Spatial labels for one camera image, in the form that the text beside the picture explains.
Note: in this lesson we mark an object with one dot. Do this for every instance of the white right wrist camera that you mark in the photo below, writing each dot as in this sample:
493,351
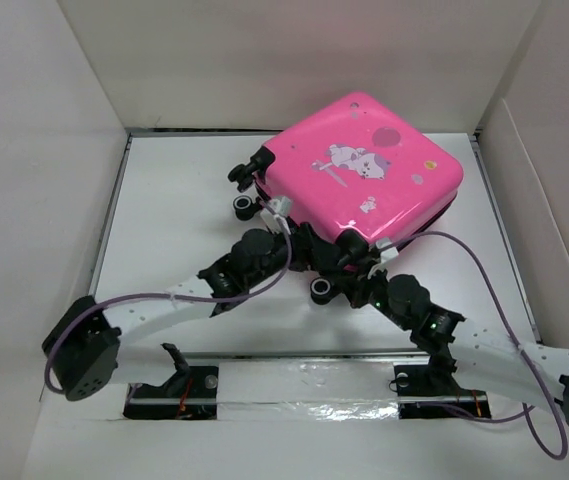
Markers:
387,253

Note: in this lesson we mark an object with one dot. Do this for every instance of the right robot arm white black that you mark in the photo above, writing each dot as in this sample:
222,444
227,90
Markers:
474,357

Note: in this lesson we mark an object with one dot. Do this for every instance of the pink hard-shell suitcase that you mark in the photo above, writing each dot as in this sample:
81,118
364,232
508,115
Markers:
356,172

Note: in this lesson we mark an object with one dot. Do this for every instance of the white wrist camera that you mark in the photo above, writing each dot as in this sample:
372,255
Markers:
275,212
387,253

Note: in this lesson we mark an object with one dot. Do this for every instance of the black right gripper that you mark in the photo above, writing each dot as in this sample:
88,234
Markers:
355,287

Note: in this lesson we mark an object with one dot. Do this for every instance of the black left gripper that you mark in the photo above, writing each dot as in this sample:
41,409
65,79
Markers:
309,252

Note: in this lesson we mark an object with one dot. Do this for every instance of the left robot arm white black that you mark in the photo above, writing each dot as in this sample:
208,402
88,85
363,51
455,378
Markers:
82,349

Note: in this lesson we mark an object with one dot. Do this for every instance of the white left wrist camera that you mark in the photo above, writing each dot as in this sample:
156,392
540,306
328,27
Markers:
275,212

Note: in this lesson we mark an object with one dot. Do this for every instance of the white foam block with tape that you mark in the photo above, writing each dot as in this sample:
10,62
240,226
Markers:
306,390

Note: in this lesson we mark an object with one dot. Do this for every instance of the black metal base rail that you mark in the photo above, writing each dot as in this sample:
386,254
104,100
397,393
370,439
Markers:
420,394

